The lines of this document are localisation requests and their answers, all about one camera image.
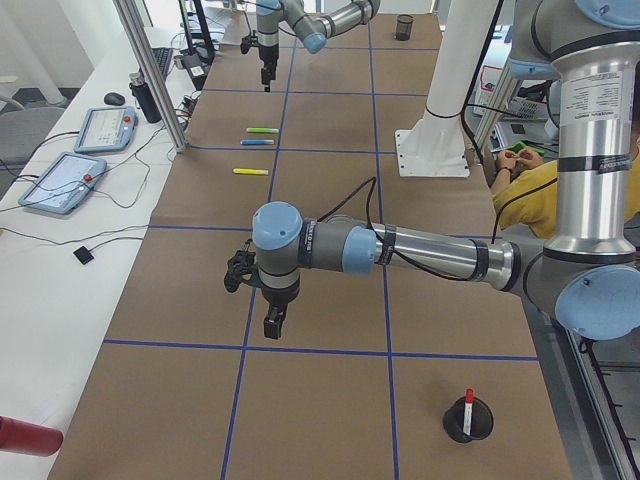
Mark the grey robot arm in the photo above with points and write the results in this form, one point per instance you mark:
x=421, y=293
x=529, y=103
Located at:
x=312, y=31
x=584, y=275

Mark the lower blue teach pendant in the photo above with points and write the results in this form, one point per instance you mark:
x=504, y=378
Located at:
x=65, y=184

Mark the blue marker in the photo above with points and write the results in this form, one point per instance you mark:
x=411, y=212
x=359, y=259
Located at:
x=257, y=142

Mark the black solid cup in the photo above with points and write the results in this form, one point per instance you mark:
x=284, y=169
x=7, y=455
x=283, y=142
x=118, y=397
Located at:
x=482, y=422

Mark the green marker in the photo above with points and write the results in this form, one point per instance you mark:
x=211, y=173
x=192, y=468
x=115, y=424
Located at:
x=262, y=130

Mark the aluminium frame post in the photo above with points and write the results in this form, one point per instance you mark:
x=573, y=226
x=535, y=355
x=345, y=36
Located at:
x=134, y=28

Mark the red bottle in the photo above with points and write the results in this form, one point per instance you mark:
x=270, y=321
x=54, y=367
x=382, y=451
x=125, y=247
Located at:
x=28, y=438

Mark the small black sensor box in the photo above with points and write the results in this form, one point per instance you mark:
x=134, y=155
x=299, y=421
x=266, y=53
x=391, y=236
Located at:
x=83, y=255

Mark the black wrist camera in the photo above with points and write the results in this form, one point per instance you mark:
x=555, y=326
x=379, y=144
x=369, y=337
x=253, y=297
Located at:
x=248, y=42
x=242, y=269

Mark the person in yellow shirt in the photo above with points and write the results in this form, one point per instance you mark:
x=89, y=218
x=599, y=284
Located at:
x=537, y=210

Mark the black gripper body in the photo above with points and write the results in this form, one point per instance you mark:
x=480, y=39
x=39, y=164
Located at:
x=278, y=298
x=267, y=54

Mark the black computer mouse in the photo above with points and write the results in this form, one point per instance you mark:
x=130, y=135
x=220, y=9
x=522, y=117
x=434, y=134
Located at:
x=114, y=99

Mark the blue teach pendant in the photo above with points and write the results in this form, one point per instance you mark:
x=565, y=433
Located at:
x=106, y=130
x=65, y=184

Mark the black keyboard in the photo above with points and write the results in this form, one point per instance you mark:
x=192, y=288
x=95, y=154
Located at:
x=163, y=57

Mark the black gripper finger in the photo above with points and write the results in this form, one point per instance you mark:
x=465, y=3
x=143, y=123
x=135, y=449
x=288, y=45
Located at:
x=274, y=321
x=268, y=75

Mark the black mesh pencil cup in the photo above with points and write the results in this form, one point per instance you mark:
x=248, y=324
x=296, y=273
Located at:
x=404, y=23

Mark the yellow marker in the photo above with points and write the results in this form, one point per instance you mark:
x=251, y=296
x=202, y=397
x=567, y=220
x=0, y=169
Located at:
x=251, y=172

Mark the red white marker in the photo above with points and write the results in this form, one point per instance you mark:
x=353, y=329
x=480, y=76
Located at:
x=468, y=412

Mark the upper blue teach pendant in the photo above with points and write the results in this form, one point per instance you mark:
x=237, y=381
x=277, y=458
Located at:
x=106, y=130

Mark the black water bottle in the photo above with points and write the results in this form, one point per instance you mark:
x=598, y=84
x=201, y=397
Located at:
x=142, y=93

